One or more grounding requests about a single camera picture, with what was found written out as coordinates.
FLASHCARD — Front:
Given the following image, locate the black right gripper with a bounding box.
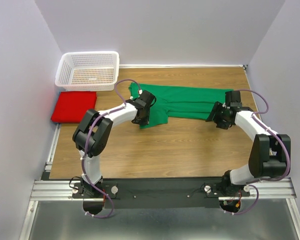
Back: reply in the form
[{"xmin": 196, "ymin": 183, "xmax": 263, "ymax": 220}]
[{"xmin": 205, "ymin": 101, "xmax": 231, "ymax": 130}]

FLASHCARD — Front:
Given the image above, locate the green t shirt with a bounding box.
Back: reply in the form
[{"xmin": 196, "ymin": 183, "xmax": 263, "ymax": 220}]
[{"xmin": 140, "ymin": 84, "xmax": 230, "ymax": 129}]

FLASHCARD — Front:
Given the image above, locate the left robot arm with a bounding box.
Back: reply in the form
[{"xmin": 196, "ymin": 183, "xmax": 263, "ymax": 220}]
[{"xmin": 72, "ymin": 90, "xmax": 157, "ymax": 198}]

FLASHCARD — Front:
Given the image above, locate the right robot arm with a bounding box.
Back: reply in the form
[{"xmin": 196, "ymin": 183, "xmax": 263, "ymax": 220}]
[{"xmin": 204, "ymin": 90, "xmax": 291, "ymax": 196}]

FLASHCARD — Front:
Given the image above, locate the folded red t shirt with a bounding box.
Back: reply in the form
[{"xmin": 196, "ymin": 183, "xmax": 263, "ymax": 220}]
[{"xmin": 50, "ymin": 91, "xmax": 97, "ymax": 124}]

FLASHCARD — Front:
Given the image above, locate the white plastic perforated basket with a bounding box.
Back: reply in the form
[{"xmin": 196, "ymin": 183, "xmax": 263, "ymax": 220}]
[{"xmin": 54, "ymin": 51, "xmax": 120, "ymax": 92}]

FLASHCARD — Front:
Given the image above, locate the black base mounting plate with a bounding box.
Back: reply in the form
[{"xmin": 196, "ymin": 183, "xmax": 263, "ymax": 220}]
[{"xmin": 70, "ymin": 177, "xmax": 250, "ymax": 209}]

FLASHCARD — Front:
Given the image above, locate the aluminium frame rail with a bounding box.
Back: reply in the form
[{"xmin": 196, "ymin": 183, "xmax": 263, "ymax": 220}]
[{"xmin": 19, "ymin": 124, "xmax": 300, "ymax": 240}]

